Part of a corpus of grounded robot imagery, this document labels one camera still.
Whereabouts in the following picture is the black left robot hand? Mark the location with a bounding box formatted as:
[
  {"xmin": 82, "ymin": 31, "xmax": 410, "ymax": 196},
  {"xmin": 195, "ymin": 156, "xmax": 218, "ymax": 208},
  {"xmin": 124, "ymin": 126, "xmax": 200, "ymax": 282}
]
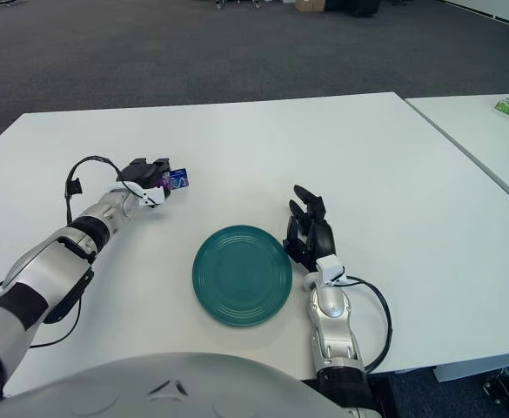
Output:
[{"xmin": 117, "ymin": 157, "xmax": 171, "ymax": 190}]

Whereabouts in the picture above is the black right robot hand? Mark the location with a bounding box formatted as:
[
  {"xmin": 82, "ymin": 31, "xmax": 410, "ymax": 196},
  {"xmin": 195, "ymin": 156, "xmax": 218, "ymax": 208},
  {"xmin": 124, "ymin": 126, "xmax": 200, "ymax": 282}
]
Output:
[{"xmin": 282, "ymin": 184, "xmax": 337, "ymax": 272}]

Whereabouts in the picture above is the blue purple gum pack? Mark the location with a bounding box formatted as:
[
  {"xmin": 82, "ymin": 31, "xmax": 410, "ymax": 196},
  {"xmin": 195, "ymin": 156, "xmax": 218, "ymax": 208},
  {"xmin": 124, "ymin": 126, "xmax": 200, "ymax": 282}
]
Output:
[{"xmin": 162, "ymin": 167, "xmax": 191, "ymax": 192}]

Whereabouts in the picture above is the teal green round plate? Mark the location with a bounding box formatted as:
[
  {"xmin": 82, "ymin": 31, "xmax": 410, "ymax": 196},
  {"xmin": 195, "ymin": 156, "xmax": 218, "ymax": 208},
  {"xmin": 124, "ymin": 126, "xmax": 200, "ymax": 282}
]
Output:
[{"xmin": 191, "ymin": 224, "xmax": 294, "ymax": 327}]

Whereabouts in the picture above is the black chair wheel base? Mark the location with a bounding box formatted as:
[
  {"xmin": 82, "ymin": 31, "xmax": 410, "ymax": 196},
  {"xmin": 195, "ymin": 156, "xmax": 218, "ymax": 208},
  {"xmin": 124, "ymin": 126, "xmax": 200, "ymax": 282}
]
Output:
[{"xmin": 212, "ymin": 0, "xmax": 281, "ymax": 10}]

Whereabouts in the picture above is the grey robot torso shell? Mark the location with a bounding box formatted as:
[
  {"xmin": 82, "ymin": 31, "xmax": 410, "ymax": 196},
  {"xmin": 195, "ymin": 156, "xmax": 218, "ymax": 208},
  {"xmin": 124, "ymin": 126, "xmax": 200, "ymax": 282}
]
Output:
[{"xmin": 1, "ymin": 351, "xmax": 368, "ymax": 418}]

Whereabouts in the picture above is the black cabinet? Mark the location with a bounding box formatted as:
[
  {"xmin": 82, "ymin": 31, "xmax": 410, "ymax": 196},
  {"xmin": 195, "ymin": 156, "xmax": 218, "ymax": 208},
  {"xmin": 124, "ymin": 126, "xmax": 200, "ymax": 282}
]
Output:
[{"xmin": 325, "ymin": 0, "xmax": 381, "ymax": 18}]

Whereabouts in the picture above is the black wheeled stand foot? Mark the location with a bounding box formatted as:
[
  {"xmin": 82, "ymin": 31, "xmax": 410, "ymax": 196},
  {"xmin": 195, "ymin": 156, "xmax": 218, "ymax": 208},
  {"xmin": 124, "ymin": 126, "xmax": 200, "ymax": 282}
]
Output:
[{"xmin": 482, "ymin": 369, "xmax": 509, "ymax": 406}]

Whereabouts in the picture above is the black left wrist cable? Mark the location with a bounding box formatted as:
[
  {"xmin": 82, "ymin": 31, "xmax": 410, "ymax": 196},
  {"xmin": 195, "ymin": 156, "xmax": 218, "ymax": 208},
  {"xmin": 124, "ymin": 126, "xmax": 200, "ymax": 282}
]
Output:
[{"xmin": 64, "ymin": 155, "xmax": 146, "ymax": 226}]

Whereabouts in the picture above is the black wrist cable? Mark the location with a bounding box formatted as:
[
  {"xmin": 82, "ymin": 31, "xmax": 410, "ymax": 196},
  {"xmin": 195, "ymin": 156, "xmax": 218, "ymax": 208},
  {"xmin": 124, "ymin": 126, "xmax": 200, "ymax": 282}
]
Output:
[
  {"xmin": 64, "ymin": 155, "xmax": 146, "ymax": 226},
  {"xmin": 336, "ymin": 274, "xmax": 392, "ymax": 374}
]

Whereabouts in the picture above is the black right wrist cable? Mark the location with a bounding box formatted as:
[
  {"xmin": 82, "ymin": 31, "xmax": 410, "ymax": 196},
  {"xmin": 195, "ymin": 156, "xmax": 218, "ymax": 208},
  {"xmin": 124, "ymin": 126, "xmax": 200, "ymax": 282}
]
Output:
[{"xmin": 336, "ymin": 274, "xmax": 392, "ymax": 374}]

